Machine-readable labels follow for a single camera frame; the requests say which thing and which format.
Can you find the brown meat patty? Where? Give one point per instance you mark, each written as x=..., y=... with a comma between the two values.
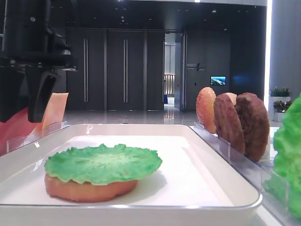
x=227, y=122
x=255, y=125

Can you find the wall-mounted display screen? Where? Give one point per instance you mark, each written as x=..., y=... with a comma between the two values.
x=218, y=80

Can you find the dark double door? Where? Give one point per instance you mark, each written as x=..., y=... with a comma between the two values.
x=117, y=70

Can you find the bottom bun slice on tray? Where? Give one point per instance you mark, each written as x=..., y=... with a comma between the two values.
x=86, y=192

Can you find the red tomato slice front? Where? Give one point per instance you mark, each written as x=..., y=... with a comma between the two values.
x=17, y=126

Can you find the green lettuce leaf in rack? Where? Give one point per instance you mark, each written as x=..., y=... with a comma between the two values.
x=288, y=153

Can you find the clear acrylic rack left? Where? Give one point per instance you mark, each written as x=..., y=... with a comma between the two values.
x=34, y=136

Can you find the potted plant white planter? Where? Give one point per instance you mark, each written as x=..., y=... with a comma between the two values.
x=278, y=94
x=280, y=109

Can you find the potted plant white planter lower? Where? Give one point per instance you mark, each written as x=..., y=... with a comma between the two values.
x=280, y=109

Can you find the sesame bun slice front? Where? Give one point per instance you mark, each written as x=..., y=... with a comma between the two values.
x=205, y=108

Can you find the potted plant white planter upper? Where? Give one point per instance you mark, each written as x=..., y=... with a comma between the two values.
x=278, y=94

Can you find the clear acrylic rack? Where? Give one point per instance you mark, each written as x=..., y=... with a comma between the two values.
x=34, y=136
x=272, y=212

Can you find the brown meat patty rear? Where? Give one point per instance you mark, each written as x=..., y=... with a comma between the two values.
x=255, y=125

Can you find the white rectangular tray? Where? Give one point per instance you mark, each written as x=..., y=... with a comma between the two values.
x=194, y=185

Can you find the bun slice rear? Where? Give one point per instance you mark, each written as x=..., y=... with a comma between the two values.
x=232, y=96

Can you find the clear acrylic rack right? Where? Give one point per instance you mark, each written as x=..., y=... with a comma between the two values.
x=272, y=212

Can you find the brown meat patty front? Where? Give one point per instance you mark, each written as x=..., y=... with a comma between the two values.
x=227, y=122

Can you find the orange cheese slice right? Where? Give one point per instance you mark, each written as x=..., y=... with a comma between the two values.
x=54, y=111

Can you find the green lettuce leaf on tray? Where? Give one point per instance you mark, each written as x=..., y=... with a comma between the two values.
x=102, y=165

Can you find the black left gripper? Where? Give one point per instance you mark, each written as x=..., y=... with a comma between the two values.
x=30, y=42

